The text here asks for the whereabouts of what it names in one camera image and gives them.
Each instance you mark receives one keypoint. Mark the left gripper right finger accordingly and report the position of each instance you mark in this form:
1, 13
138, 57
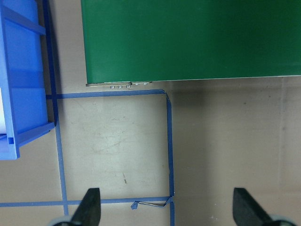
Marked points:
246, 210

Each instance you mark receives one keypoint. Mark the green conveyor belt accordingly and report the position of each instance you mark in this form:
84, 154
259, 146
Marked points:
141, 41

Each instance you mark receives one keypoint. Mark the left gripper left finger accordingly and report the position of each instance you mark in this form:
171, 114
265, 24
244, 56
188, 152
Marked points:
88, 212

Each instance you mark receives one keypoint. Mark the white foam pad left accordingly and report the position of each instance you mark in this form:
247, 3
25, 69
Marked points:
2, 110

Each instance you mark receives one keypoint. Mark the left blue plastic bin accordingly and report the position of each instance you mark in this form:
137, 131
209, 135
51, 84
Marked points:
22, 90

